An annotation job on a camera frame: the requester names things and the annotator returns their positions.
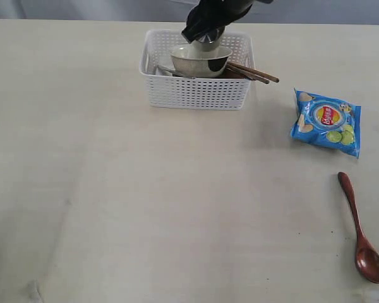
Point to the brown wooden spoon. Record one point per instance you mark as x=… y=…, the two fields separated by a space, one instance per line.
x=365 y=257

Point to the blue potato chips bag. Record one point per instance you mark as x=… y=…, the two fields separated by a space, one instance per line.
x=327 y=122

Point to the brown round plate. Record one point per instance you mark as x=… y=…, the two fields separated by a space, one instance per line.
x=229 y=74

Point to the brown wooden chopstick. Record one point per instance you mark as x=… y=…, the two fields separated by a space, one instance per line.
x=247 y=74
x=254 y=72

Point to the white perforated plastic basket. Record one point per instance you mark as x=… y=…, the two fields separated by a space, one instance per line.
x=166 y=90

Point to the silver metal fork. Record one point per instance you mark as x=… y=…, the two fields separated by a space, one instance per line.
x=174 y=72

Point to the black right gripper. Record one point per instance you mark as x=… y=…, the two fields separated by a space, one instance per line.
x=209 y=15

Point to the stainless steel cup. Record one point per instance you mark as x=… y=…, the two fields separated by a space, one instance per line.
x=206 y=47

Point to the white ceramic bowl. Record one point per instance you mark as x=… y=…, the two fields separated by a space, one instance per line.
x=200 y=64

